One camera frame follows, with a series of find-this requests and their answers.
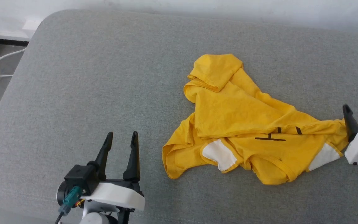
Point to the grey fabric sofa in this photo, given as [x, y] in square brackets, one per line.
[104, 77]

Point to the yellow t-shirt with white patches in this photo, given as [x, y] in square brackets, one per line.
[235, 124]

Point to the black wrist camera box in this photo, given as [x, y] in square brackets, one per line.
[81, 179]

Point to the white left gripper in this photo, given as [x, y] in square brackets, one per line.
[117, 194]

